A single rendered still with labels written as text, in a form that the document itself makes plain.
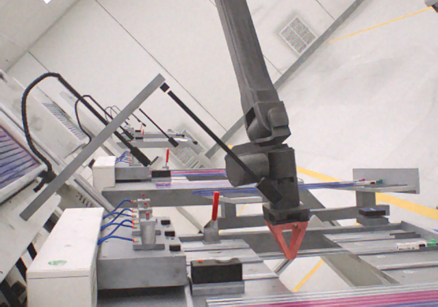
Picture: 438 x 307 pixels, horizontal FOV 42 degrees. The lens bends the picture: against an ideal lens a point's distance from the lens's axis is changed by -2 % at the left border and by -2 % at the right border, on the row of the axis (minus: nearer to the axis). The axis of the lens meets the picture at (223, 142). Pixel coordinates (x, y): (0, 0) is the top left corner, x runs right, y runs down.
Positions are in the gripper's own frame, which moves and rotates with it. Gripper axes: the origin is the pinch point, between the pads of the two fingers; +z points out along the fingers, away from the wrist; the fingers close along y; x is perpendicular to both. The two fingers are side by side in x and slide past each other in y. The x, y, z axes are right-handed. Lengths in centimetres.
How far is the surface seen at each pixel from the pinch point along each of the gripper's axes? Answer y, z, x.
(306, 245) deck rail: -19.0, 4.2, 9.0
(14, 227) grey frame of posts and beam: 19, -15, -44
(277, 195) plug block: 12.5, -13.6, -4.3
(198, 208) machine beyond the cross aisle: -450, 71, 35
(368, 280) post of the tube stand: -39, 22, 31
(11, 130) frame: -21, -28, -50
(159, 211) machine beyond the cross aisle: -451, 69, -2
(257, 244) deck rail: -19.2, 2.2, -1.8
